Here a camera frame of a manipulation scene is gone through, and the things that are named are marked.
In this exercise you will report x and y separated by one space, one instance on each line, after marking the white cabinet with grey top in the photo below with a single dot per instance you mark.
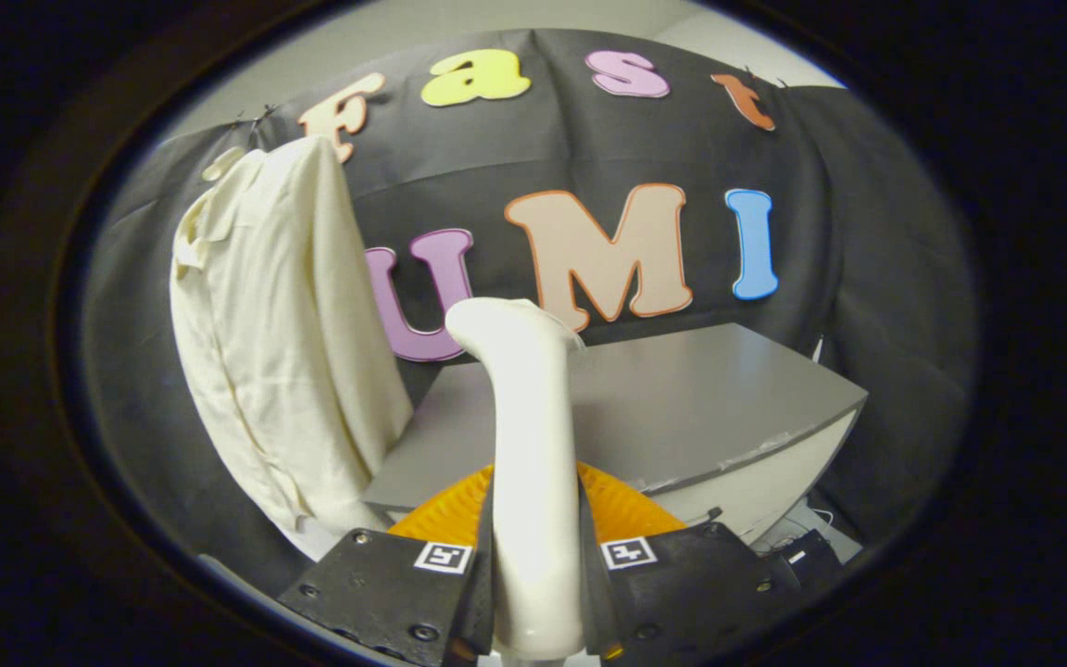
682 398

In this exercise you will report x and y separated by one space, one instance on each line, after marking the white garment steamer head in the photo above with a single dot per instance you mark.
533 445

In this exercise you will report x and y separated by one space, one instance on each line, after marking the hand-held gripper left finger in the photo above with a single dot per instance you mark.
385 593

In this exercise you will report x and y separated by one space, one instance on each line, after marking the black box device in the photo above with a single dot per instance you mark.
807 553

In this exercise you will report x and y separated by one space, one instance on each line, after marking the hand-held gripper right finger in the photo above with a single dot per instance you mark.
682 593

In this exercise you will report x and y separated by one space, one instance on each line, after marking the cream button-up shirt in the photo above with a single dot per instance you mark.
283 352

